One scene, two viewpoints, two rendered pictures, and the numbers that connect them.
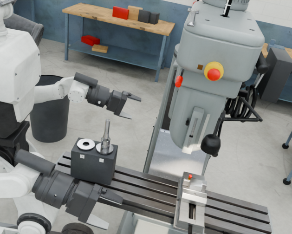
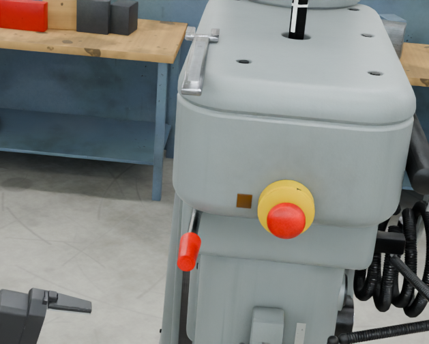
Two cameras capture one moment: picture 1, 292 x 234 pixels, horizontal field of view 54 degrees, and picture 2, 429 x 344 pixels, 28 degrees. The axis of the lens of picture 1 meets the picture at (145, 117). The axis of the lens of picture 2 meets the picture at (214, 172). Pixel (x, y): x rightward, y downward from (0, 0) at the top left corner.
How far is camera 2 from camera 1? 0.10 m
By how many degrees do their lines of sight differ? 9
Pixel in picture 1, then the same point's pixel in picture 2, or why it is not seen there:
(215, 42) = (273, 125)
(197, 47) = (224, 145)
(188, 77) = (219, 226)
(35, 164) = not seen: outside the picture
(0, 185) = not seen: outside the picture
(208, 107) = (295, 305)
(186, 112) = (233, 327)
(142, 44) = (101, 93)
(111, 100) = not seen: outside the picture
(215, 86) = (303, 243)
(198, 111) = (267, 321)
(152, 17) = (119, 17)
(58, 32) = not seen: outside the picture
